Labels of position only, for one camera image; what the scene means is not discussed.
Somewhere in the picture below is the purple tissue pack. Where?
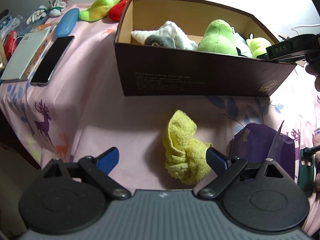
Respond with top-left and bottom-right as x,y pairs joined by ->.
228,123 -> 296,178

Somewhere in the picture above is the yellow fluffy cloth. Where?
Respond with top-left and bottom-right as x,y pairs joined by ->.
163,110 -> 213,185

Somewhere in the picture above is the neon green knotted scarf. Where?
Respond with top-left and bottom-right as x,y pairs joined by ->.
246,33 -> 272,59

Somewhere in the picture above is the green spotted plush toy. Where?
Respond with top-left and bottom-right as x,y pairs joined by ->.
197,20 -> 238,56

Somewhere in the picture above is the white fluffy towel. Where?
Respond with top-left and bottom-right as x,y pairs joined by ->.
131,21 -> 198,50

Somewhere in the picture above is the grey small plush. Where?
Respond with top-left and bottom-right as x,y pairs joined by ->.
144,35 -> 176,48

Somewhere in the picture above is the light blue wipes pack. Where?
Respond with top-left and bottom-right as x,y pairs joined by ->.
234,33 -> 252,58

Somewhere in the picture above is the pink plush bunny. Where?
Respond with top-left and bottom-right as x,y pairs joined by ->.
312,128 -> 320,172

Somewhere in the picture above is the pink deer print bedsheet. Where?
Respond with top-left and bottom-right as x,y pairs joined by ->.
1,20 -> 319,190

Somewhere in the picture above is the black phone stand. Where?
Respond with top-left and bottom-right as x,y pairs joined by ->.
297,145 -> 319,197

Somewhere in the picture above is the black smartphone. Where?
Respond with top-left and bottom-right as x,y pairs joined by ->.
30,36 -> 75,86

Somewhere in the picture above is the orange illustrated booklet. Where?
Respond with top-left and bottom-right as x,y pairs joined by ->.
22,23 -> 57,80

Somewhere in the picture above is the dark brown cardboard box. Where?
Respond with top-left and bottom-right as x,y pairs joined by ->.
114,0 -> 295,96

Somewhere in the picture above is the white notebook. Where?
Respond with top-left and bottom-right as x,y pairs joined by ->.
1,28 -> 50,82

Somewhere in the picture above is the blue glasses case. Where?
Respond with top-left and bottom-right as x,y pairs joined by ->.
55,8 -> 80,38

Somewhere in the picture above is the red small pouch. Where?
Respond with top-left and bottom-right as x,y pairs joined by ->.
4,30 -> 17,61

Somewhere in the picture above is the green yellow plush toy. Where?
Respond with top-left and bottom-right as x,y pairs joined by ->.
78,0 -> 124,23

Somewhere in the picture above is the red plush toy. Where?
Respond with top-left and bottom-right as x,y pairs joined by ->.
108,0 -> 129,22

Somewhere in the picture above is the white power cable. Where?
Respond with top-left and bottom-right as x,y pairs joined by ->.
291,23 -> 320,36

